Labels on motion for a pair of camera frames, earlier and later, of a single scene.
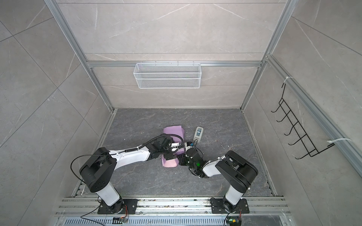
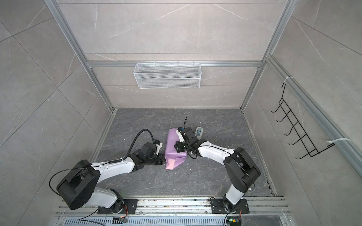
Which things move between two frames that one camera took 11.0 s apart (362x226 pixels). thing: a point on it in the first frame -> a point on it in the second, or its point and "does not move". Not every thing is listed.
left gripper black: (171, 155) -> (160, 162)
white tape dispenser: (198, 133) does not move
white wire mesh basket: (167, 76) does not move
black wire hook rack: (311, 150) does not move
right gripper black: (181, 162) -> (178, 148)
